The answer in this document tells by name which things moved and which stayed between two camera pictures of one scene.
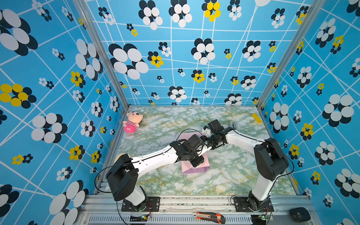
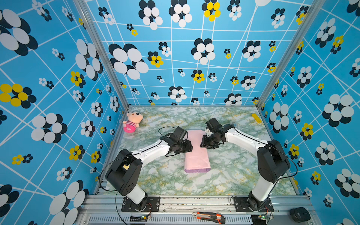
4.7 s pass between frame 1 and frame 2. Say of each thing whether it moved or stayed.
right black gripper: stayed
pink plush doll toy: stayed
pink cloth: stayed
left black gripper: moved
